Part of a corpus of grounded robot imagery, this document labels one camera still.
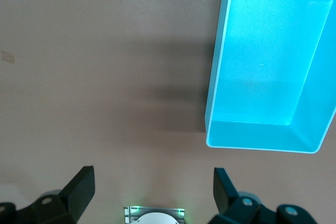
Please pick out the brown tape patch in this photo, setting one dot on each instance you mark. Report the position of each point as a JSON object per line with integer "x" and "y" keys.
{"x": 8, "y": 57}

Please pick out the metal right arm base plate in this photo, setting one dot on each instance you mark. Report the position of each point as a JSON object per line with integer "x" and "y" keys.
{"x": 128, "y": 213}

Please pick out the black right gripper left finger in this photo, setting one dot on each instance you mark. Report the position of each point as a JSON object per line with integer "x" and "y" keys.
{"x": 65, "y": 203}

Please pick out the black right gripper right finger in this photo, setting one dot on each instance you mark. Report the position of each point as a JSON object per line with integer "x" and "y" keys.
{"x": 236, "y": 208}

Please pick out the blue plastic box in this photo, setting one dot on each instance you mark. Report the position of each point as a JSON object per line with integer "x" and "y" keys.
{"x": 262, "y": 64}

